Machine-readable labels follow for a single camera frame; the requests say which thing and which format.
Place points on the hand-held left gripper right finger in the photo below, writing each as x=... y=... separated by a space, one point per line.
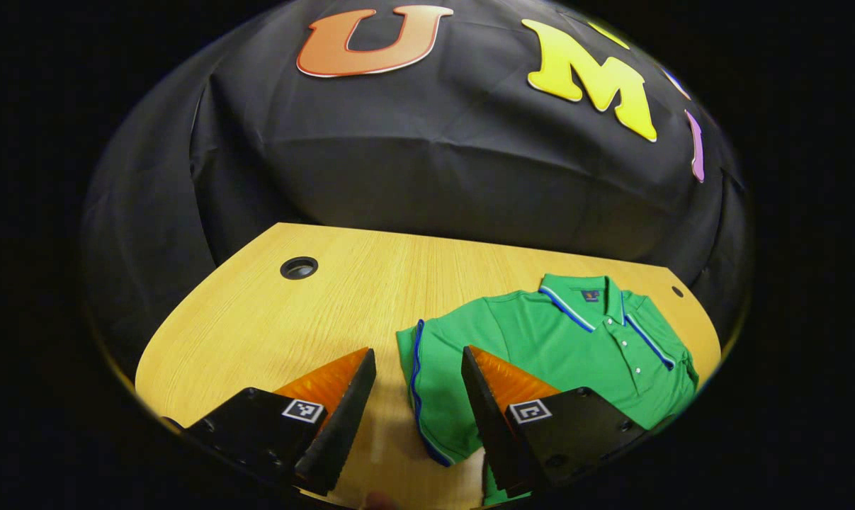
x=494 y=432

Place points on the black backdrop cloth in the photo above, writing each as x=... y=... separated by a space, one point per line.
x=434 y=156

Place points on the green T-shirt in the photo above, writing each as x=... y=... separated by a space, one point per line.
x=562 y=333

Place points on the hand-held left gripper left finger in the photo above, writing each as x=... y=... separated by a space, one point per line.
x=342 y=432

